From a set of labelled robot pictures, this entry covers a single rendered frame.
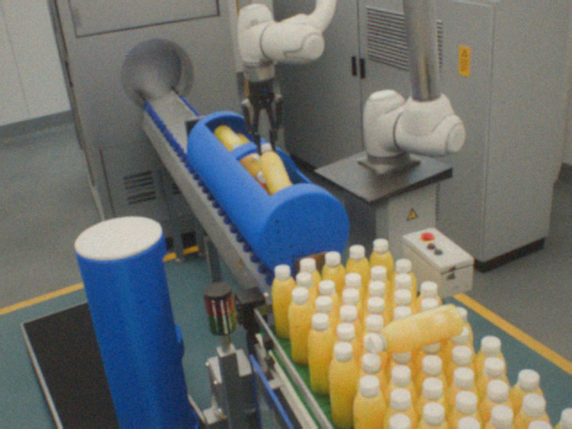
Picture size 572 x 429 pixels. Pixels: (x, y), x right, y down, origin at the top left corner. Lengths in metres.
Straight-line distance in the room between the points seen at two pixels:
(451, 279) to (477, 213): 1.89
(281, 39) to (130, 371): 1.20
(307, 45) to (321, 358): 0.81
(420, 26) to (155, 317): 1.26
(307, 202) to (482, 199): 1.85
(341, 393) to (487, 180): 2.25
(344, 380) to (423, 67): 1.16
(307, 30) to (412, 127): 0.66
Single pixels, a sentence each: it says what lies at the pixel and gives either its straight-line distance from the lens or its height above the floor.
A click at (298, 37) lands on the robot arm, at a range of 1.89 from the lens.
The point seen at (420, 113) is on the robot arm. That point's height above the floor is 1.29.
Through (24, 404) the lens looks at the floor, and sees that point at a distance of 3.42.
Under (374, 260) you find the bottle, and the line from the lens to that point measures 1.94.
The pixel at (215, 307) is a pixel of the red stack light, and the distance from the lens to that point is 1.48.
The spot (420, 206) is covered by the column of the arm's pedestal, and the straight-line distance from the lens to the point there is 2.63.
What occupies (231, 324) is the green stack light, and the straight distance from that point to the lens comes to 1.51.
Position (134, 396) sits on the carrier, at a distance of 2.48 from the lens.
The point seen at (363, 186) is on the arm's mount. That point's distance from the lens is 2.49.
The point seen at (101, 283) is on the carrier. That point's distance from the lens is 2.24.
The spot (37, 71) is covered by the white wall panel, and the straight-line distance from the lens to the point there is 6.98.
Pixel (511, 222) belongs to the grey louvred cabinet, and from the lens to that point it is 3.91.
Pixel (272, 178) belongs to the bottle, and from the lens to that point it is 2.09.
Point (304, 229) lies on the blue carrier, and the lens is 1.99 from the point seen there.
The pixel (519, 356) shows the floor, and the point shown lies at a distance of 3.36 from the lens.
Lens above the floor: 2.04
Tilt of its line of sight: 27 degrees down
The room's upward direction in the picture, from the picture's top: 5 degrees counter-clockwise
